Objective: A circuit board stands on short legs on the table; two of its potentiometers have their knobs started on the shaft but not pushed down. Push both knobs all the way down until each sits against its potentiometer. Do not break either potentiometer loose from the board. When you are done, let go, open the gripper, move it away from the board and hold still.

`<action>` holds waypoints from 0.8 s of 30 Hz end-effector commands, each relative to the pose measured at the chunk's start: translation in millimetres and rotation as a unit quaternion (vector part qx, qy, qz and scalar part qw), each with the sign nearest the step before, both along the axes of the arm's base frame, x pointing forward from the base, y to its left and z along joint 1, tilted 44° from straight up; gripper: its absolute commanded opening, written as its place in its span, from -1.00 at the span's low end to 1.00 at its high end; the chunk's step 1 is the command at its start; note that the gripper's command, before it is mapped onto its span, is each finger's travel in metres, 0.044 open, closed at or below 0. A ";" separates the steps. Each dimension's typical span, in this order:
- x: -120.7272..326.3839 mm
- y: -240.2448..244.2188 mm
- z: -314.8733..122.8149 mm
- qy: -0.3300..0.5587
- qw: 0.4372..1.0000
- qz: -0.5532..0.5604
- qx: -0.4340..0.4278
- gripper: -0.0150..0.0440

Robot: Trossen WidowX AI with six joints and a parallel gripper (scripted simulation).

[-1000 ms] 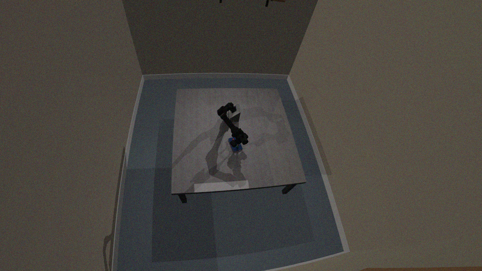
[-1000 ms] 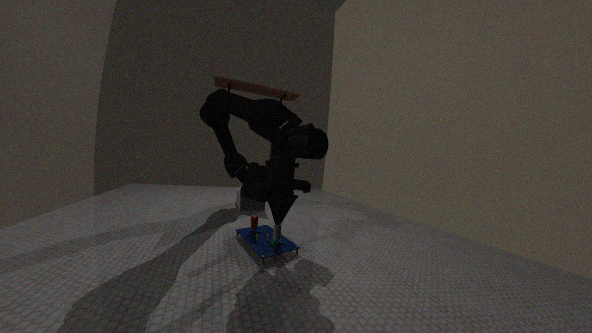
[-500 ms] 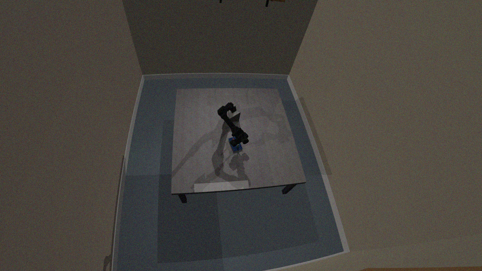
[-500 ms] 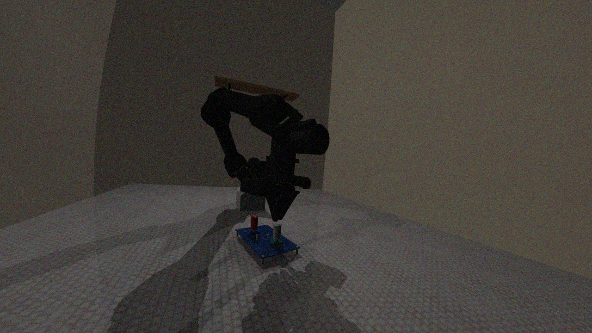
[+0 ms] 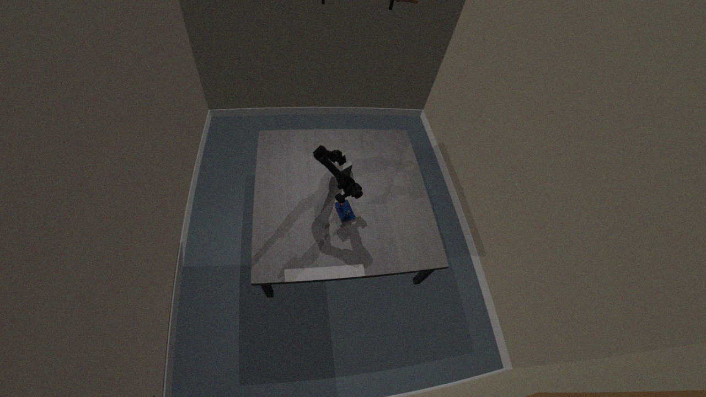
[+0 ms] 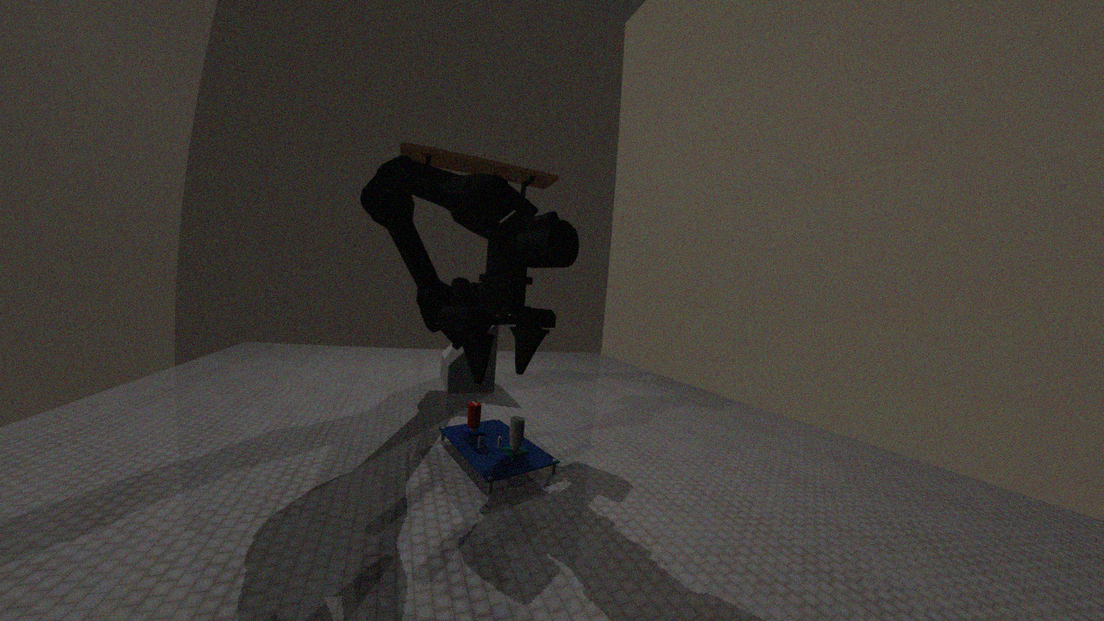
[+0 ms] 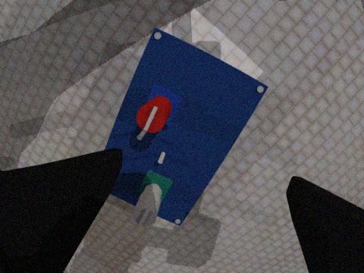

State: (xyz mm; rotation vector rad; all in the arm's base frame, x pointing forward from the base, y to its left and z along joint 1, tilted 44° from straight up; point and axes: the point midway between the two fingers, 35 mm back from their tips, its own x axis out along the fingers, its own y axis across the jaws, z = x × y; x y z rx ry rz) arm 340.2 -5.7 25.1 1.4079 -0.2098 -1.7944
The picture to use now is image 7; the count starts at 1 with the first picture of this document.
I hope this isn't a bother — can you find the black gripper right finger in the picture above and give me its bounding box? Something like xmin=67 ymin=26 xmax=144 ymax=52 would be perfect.
xmin=286 ymin=176 xmax=364 ymax=273

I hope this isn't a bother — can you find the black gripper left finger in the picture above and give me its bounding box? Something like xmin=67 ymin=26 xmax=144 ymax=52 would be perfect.
xmin=0 ymin=149 xmax=122 ymax=273

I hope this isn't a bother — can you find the blue circuit board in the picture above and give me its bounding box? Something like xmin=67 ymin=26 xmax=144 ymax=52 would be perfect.
xmin=104 ymin=27 xmax=269 ymax=227

